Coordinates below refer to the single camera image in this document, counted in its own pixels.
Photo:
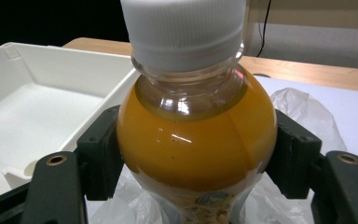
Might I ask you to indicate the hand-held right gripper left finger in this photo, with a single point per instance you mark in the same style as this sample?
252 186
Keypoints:
99 155

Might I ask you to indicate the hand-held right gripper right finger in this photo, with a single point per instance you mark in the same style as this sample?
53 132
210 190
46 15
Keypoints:
295 161

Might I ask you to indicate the clear plastic bag smiley print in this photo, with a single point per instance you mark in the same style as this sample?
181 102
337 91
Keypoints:
304 115

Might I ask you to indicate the white plastic bin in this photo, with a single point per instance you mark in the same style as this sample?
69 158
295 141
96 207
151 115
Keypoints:
37 118

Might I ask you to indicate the orange juice bottle white cap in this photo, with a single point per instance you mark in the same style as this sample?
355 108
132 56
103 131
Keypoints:
195 149

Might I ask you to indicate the white table cover sheet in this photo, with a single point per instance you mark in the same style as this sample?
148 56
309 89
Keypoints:
354 118

